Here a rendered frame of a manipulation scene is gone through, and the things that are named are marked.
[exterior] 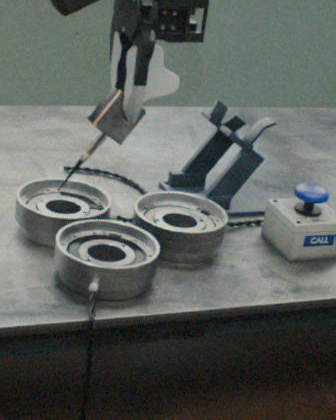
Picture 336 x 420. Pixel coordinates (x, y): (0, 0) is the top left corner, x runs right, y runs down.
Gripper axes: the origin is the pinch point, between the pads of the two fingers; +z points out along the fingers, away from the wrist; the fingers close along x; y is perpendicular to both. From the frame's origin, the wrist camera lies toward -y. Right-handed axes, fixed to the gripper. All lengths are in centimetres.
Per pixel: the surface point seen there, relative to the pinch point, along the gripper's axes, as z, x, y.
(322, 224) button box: 8.9, -14.3, 19.9
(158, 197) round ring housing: 9.8, -3.5, 4.4
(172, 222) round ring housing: 11.6, -6.3, 5.2
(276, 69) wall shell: 41, 149, 112
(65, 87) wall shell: 47, 151, 43
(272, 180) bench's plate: 13.3, 7.5, 26.3
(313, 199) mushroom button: 6.6, -12.6, 19.2
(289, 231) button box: 10.1, -13.2, 16.4
